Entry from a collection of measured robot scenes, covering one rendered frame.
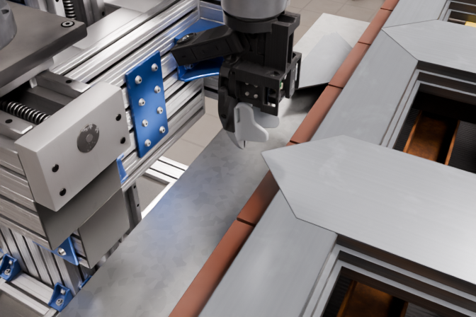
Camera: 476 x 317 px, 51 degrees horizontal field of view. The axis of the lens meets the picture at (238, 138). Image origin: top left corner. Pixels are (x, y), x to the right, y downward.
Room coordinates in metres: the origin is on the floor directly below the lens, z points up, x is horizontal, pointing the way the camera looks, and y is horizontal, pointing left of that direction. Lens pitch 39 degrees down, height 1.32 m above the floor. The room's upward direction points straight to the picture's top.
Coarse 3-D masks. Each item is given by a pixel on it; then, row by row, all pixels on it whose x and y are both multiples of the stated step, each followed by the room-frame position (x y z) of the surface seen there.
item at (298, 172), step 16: (304, 144) 0.54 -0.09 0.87; (320, 144) 0.54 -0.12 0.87; (336, 144) 0.54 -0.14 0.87; (288, 160) 0.51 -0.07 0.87; (304, 160) 0.51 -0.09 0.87; (320, 160) 0.51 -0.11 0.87; (288, 176) 0.48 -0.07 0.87; (304, 176) 0.48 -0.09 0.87; (320, 176) 0.48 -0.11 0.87; (288, 192) 0.45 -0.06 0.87; (304, 192) 0.45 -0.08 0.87
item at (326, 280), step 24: (456, 0) 1.07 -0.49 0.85; (432, 72) 0.77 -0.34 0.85; (456, 72) 0.75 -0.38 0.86; (408, 96) 0.69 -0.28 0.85; (456, 96) 0.73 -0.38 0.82; (384, 144) 0.57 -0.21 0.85; (336, 240) 0.38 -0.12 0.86; (336, 264) 0.37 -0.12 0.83; (360, 264) 0.36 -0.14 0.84; (384, 264) 0.35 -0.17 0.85; (408, 264) 0.35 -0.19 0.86; (384, 288) 0.34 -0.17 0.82; (408, 288) 0.33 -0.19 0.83; (432, 288) 0.33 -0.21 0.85; (456, 288) 0.32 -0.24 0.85; (312, 312) 0.30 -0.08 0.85; (456, 312) 0.31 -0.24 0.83
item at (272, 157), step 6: (270, 150) 0.53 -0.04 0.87; (276, 150) 0.53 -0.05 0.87; (282, 150) 0.53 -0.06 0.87; (264, 156) 0.52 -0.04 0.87; (270, 156) 0.52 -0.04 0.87; (276, 156) 0.52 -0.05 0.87; (282, 156) 0.52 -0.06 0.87; (270, 162) 0.51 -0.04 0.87; (276, 162) 0.51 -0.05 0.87; (270, 168) 0.49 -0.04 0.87
